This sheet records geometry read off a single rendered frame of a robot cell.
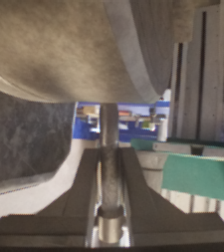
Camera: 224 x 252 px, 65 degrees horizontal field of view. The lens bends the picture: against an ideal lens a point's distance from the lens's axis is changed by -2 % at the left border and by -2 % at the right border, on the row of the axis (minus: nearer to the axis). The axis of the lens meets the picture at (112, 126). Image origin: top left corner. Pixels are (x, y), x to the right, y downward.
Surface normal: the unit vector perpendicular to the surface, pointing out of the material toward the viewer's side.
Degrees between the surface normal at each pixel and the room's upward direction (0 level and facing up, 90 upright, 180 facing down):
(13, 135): 90
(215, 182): 90
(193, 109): 90
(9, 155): 90
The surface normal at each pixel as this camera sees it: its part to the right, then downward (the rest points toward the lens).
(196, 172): -0.42, -0.12
